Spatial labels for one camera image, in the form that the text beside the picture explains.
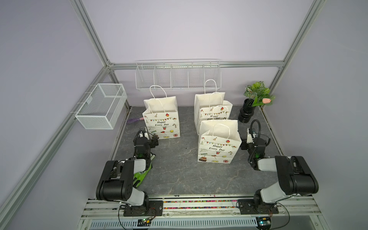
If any white party paper bag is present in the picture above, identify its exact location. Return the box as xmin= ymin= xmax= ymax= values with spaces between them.
xmin=197 ymin=119 xmax=242 ymax=164

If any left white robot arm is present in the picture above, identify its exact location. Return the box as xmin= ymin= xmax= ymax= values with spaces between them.
xmin=96 ymin=130 xmax=163 ymax=217

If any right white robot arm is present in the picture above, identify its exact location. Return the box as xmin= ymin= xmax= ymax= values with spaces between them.
xmin=236 ymin=137 xmax=319 ymax=215

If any left rear white paper bag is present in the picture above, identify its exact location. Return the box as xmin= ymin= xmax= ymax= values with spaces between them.
xmin=142 ymin=94 xmax=181 ymax=140

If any right rear white paper bag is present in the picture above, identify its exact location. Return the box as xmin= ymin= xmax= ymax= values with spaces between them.
xmin=194 ymin=79 xmax=233 ymax=134

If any green work glove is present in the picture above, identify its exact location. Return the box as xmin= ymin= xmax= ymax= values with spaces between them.
xmin=133 ymin=163 xmax=152 ymax=188

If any artificial plant in black vase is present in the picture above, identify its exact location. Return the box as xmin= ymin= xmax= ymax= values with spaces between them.
xmin=238 ymin=81 xmax=276 ymax=123

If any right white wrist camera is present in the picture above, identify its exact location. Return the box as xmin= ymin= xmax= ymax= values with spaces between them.
xmin=246 ymin=128 xmax=257 ymax=144

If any right black corrugated cable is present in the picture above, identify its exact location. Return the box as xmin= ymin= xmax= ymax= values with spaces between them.
xmin=249 ymin=119 xmax=262 ymax=139

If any white wire basket on left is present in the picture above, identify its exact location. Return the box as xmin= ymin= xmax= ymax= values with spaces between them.
xmin=74 ymin=83 xmax=127 ymax=130

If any white wire wall shelf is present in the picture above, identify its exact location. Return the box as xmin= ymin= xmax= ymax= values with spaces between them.
xmin=135 ymin=59 xmax=222 ymax=90

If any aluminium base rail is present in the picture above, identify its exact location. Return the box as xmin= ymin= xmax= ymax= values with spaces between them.
xmin=77 ymin=194 xmax=329 ymax=230

